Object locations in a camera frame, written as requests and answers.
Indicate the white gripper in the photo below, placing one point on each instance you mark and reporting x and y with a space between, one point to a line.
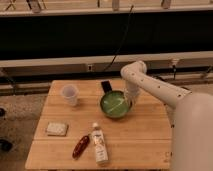
131 95

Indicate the green ceramic bowl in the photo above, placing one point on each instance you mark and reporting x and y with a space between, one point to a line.
113 105

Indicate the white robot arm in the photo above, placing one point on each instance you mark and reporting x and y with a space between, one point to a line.
192 118

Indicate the black smartphone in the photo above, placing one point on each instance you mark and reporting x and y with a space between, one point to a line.
106 86

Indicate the white plastic bottle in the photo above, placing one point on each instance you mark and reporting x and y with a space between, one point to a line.
101 154

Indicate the translucent plastic cup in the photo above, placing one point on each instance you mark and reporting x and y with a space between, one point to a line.
70 93

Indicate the wooden table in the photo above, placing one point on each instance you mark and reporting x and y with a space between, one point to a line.
139 140

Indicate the dark red oblong object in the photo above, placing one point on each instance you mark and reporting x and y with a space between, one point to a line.
80 146

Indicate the white rectangular sponge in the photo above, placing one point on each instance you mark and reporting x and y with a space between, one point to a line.
56 129

